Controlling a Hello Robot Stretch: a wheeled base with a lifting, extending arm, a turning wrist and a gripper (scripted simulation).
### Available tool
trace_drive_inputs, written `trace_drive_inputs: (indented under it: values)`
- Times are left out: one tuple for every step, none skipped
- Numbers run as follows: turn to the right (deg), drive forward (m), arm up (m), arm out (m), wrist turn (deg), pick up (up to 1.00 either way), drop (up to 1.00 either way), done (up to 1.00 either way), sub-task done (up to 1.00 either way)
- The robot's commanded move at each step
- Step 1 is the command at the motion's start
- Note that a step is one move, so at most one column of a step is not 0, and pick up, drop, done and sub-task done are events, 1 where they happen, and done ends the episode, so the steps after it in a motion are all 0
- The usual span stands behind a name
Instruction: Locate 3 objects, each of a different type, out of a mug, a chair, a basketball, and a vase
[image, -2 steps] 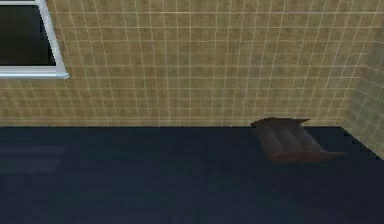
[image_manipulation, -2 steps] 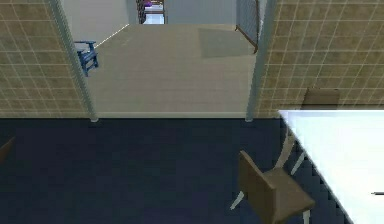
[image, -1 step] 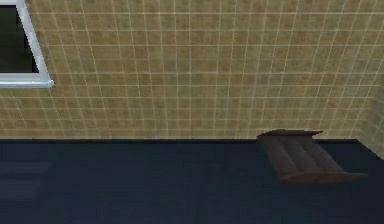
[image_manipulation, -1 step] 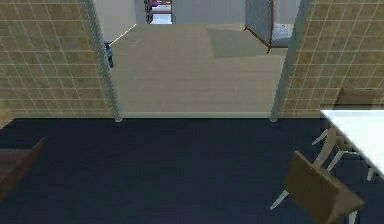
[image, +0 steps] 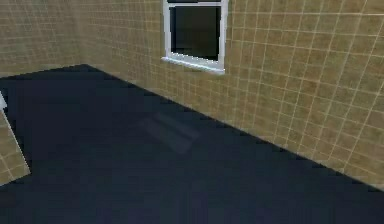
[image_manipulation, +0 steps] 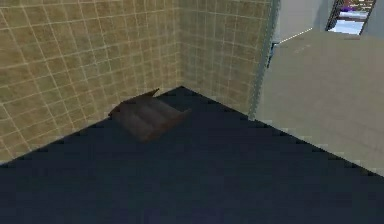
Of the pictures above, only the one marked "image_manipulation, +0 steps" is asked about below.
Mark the dark framed window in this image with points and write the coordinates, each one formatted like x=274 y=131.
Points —
x=350 y=16

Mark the beige room door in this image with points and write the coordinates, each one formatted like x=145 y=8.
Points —
x=320 y=100

